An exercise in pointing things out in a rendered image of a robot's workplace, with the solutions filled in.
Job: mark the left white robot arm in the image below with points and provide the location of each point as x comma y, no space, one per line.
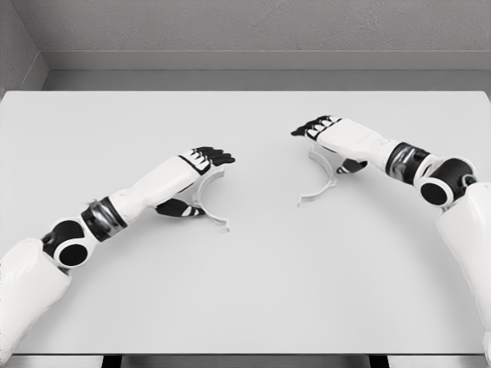
126,199

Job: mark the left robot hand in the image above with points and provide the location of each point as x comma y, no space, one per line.
180,170

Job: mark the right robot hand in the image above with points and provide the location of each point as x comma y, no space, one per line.
345,140

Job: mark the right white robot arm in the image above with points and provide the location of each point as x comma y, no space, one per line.
441,180

